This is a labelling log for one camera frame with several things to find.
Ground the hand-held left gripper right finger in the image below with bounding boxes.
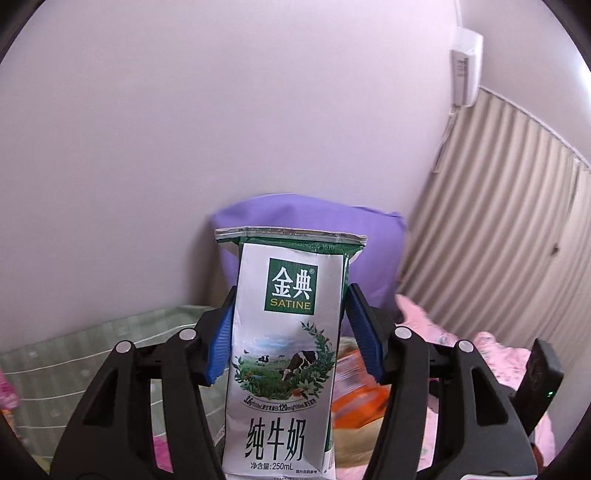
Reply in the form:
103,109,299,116
345,282,539,480

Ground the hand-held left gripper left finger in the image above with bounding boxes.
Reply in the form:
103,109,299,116
52,286,238,480

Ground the red orange snack wrapper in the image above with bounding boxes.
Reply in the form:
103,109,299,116
332,348,393,430

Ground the green white milk carton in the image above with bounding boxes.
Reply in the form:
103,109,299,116
215,225,369,480

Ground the pink floral blanket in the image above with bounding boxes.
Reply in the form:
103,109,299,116
332,295,555,480

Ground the purple pillow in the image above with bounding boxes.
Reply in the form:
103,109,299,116
210,194,408,337

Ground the green checked tablecloth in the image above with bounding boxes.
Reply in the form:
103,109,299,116
0,302,232,462

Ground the beige pleated curtain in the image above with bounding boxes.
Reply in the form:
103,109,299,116
399,85,591,370

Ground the white air conditioner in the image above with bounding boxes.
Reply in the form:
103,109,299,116
450,27,484,108

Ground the white air conditioner cable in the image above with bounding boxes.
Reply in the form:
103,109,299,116
433,104,458,174

